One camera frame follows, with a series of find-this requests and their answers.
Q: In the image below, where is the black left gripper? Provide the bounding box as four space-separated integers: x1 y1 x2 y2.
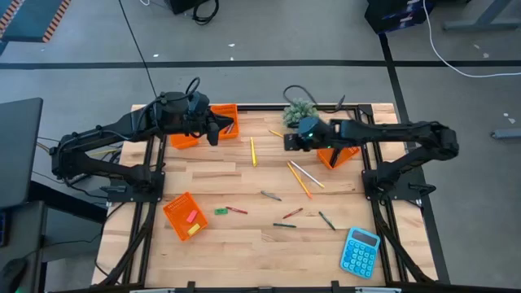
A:
186 109 236 147

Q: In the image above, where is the white pencil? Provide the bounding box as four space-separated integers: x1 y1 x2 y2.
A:
289 160 326 190

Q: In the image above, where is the orange plastic slotted bin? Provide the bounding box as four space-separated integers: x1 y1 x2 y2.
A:
209 103 241 141
162 191 209 243
316 145 361 170
169 133 201 151

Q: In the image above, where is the green artificial potted plant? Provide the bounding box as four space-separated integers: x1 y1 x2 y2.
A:
282 97 321 128

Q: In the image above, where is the black floor box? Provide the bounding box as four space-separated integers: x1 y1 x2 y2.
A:
167 0 197 15

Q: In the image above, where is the blue calculator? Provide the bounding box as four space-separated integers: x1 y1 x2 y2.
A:
339 226 382 280

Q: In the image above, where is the black equipment case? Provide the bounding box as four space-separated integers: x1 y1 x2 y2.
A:
364 0 436 35

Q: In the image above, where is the black desk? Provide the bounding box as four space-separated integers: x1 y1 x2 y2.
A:
0 97 44 210

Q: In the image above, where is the grey floor bar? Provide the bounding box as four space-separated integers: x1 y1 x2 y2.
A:
490 128 521 140

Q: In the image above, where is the teal mat with orange stripes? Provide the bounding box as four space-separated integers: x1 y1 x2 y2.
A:
0 0 73 44

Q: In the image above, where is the grey desk leg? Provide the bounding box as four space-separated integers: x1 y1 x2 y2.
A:
442 0 521 33

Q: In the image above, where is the black computer mouse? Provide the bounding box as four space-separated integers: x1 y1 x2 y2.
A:
0 258 28 292

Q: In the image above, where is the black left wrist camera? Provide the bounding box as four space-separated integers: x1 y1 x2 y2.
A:
189 90 212 114

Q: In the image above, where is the black table frame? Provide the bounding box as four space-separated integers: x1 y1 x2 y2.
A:
95 103 439 293

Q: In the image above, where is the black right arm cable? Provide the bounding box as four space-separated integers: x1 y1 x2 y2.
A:
282 84 347 115

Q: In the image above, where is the coiled black cable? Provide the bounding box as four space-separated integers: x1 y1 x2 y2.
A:
191 0 221 26

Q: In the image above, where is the thin black floor cable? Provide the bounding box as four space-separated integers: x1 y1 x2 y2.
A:
117 0 158 95

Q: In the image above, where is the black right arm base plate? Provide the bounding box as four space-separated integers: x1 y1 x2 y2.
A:
361 168 422 203

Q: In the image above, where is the yellow floor cable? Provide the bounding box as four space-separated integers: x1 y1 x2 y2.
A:
36 140 123 160

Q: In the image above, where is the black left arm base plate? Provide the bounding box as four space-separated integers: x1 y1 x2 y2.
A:
106 169 166 203

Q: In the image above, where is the white floor cable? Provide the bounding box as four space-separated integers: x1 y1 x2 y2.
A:
421 0 521 79

